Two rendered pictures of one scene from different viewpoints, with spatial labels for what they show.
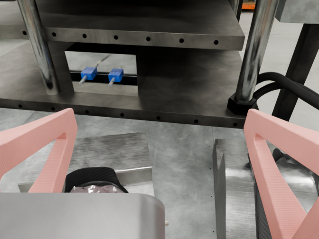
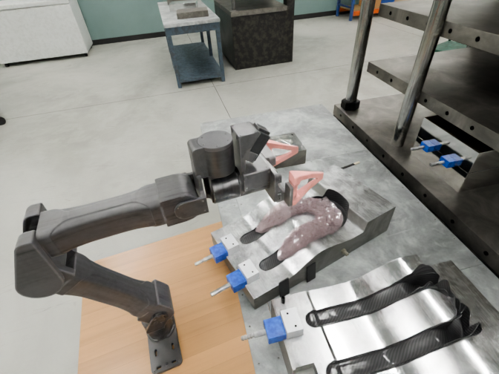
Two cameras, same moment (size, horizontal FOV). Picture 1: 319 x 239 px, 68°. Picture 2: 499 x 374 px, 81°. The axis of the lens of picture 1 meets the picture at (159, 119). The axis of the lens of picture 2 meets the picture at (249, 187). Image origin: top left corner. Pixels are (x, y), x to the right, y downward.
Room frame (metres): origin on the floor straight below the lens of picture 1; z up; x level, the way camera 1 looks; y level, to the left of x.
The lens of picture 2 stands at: (-0.16, -0.41, 1.54)
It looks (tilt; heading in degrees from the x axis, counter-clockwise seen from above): 40 degrees down; 71
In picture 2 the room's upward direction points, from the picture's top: 4 degrees counter-clockwise
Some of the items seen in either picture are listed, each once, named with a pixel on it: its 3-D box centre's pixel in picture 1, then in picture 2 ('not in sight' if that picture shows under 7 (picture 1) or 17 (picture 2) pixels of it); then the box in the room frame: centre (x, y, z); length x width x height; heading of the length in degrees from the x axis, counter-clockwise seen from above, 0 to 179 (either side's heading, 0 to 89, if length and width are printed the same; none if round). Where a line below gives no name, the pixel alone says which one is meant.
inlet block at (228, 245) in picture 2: not in sight; (215, 254); (-0.10, 0.13, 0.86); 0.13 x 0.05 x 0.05; 9
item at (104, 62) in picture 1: (120, 51); (495, 142); (1.08, 0.18, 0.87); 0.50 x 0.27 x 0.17; 172
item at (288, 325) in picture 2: not in sight; (270, 330); (-0.05, -0.15, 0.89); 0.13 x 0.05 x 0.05; 172
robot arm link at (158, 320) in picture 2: not in sight; (154, 306); (-0.28, 0.00, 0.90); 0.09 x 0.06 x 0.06; 90
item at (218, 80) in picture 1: (117, 67); (488, 156); (1.16, 0.22, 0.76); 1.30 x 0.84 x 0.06; 82
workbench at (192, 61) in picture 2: not in sight; (188, 35); (0.71, 4.61, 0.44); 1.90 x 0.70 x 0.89; 85
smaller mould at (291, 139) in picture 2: not in sight; (278, 151); (0.30, 0.56, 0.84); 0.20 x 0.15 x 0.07; 172
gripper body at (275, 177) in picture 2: not in sight; (254, 176); (-0.01, 0.00, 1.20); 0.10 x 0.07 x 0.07; 90
